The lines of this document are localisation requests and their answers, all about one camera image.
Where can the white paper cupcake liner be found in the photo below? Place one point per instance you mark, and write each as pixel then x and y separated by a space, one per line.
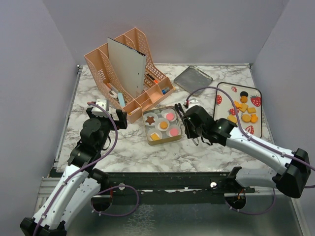
pixel 173 126
pixel 166 111
pixel 158 121
pixel 153 131
pixel 150 114

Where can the orange heart cookie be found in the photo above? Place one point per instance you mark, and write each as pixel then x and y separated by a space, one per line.
pixel 237 105

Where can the gold square cookie tin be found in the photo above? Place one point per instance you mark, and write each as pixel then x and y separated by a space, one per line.
pixel 165 138

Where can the grey blue glue stick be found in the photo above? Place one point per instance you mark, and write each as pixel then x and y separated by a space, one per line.
pixel 165 90

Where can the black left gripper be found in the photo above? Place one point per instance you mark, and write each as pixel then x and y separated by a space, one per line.
pixel 121 123

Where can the yellow dotted round biscuit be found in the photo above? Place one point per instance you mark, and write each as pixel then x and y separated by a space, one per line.
pixel 246 118

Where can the light blue eraser case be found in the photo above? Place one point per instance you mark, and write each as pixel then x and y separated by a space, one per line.
pixel 121 99

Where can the yellow square biscuit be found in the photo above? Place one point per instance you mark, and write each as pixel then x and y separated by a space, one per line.
pixel 155 136
pixel 232 118
pixel 244 107
pixel 251 110

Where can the orange round cookie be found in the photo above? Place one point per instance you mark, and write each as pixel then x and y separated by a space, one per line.
pixel 163 125
pixel 244 99

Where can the orange black marker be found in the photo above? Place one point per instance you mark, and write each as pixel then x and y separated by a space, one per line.
pixel 152 78

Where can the black sandwich cookie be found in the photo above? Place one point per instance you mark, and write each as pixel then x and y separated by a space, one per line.
pixel 244 93

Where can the peach plastic file organizer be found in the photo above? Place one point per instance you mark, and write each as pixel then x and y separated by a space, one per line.
pixel 102 71

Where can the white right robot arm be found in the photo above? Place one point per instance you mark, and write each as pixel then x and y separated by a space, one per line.
pixel 288 170

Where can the black metal base rail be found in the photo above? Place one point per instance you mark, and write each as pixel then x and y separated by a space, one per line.
pixel 167 188

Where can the white correction tape dispenser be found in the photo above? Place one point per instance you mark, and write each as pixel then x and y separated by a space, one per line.
pixel 113 94

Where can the pink round macaron cookie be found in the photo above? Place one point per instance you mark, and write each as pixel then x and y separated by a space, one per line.
pixel 170 116
pixel 174 132

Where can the orange fish cookie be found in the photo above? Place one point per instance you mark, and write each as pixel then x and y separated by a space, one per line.
pixel 254 118

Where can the strawberry pattern serving tray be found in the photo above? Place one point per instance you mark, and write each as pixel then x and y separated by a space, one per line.
pixel 224 105

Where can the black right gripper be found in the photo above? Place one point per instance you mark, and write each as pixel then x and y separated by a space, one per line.
pixel 190 133

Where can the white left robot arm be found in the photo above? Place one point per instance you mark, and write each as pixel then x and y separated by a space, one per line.
pixel 80 179

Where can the brown star cookie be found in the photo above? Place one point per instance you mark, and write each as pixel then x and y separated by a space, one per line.
pixel 150 120

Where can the grey document folder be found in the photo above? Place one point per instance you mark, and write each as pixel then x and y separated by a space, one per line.
pixel 129 66

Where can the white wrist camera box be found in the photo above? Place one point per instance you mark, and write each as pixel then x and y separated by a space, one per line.
pixel 104 104

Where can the grey square tin lid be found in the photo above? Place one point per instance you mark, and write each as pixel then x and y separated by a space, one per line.
pixel 192 79

